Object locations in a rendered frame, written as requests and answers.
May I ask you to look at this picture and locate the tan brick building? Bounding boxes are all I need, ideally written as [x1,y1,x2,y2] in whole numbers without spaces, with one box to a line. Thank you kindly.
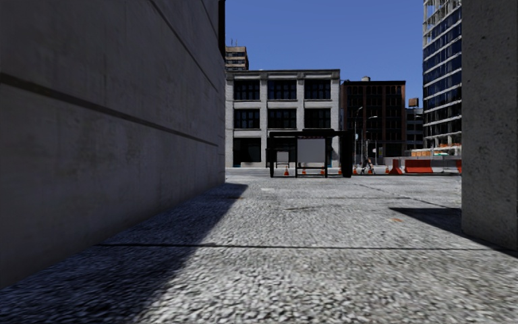
[225,45,250,72]

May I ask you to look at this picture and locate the grey office building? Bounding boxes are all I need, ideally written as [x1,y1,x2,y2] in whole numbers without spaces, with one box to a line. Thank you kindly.
[405,98,424,151]

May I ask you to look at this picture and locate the pale concrete building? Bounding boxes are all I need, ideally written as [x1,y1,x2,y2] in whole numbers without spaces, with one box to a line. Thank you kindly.
[461,0,518,250]

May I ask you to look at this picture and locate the grey concrete building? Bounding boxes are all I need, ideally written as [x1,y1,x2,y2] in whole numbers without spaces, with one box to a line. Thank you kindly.
[0,0,227,290]

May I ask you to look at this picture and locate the grey street lamp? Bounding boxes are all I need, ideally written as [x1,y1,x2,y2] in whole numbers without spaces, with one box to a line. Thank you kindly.
[362,115,378,163]
[353,106,364,165]

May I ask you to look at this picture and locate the dark brown brick building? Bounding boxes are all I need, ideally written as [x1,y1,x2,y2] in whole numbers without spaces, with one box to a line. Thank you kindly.
[340,76,407,165]

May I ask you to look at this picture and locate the black bus shelter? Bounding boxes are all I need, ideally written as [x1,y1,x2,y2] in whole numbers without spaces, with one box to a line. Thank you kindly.
[266,128,354,179]

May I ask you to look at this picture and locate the pale stone building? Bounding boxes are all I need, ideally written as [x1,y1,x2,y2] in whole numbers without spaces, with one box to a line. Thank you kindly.
[225,69,341,169]

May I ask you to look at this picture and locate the glass tower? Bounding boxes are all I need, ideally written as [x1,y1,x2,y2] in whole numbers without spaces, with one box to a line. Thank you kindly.
[422,0,463,157]

